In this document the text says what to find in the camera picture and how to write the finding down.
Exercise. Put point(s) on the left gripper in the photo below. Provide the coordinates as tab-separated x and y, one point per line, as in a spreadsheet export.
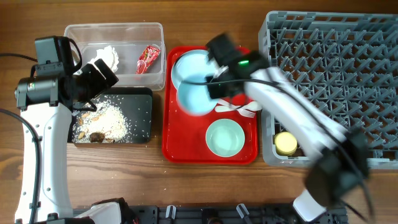
101	84

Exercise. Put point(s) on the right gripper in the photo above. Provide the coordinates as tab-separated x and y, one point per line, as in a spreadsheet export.
216	93

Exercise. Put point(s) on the light blue plate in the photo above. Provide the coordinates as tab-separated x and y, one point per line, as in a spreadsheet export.
193	62

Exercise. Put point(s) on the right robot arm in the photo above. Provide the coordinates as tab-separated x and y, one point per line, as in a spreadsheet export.
338	155

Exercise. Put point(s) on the clear plastic bin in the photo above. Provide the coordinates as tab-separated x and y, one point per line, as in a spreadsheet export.
129	40

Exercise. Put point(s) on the grey dishwasher rack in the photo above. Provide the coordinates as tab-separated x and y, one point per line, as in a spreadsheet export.
346	65

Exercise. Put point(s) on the yellow plastic cup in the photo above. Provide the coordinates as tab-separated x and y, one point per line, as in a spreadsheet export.
285	143

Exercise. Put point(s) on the white plastic fork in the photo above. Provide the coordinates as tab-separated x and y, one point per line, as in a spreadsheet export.
242	111

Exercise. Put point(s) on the rice food leftovers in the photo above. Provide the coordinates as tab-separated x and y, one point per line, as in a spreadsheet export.
104	123

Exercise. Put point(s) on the red snack wrapper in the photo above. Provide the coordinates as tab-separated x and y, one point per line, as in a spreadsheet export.
147	58

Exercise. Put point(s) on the white napkin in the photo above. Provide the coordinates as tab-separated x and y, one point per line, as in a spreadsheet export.
109	56

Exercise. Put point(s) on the red serving tray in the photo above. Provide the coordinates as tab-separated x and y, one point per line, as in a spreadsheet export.
183	136

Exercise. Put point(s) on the green bowl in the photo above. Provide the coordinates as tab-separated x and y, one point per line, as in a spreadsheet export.
225	138

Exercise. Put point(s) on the black waste tray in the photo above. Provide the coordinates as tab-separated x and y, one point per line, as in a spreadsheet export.
140	105

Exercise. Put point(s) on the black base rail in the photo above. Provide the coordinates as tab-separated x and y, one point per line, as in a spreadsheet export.
266	214

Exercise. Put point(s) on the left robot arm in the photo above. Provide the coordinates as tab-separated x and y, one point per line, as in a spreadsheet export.
47	98

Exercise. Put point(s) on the blue bowl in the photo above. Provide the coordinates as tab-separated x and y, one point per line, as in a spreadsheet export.
195	99

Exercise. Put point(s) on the white plastic spoon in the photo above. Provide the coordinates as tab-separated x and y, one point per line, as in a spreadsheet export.
251	106

